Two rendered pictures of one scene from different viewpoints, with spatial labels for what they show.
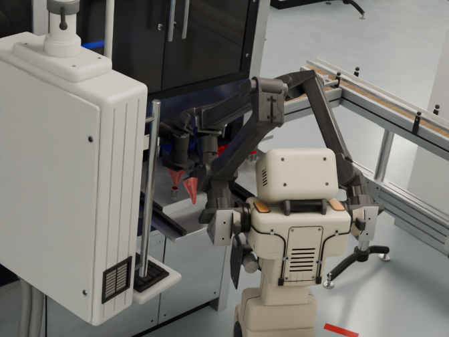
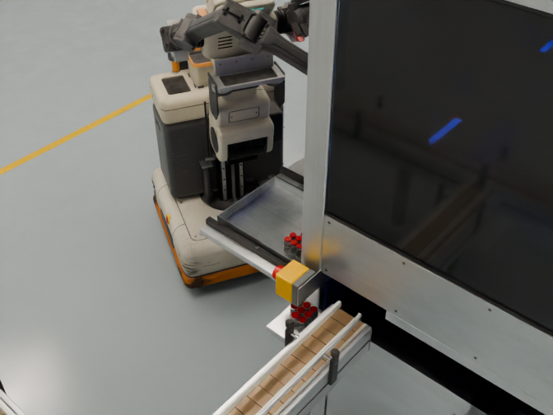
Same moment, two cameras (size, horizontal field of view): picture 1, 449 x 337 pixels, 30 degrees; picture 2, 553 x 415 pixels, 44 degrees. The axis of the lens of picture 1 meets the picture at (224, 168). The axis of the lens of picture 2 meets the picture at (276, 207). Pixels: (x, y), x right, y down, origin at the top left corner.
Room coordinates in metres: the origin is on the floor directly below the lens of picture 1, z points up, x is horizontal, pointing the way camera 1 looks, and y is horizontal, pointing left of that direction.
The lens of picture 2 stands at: (4.36, -0.25, 2.23)
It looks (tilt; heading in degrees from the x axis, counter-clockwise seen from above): 40 degrees down; 176
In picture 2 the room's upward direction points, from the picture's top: straight up
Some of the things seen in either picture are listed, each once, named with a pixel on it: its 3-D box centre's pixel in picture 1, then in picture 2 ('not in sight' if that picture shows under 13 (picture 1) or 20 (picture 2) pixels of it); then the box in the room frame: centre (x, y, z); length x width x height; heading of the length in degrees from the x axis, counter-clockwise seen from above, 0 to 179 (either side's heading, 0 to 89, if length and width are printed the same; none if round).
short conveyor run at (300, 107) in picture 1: (281, 100); (260, 406); (3.48, -0.22, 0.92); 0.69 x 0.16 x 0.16; 135
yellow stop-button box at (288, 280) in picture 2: not in sight; (295, 282); (3.17, -0.11, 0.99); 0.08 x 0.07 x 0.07; 45
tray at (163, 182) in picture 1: (162, 180); not in sight; (2.67, 0.22, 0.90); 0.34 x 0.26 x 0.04; 45
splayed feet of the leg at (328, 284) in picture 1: (359, 260); not in sight; (3.54, -0.74, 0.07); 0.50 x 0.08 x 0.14; 135
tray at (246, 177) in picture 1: (249, 170); (288, 222); (2.83, -0.10, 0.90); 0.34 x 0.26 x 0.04; 44
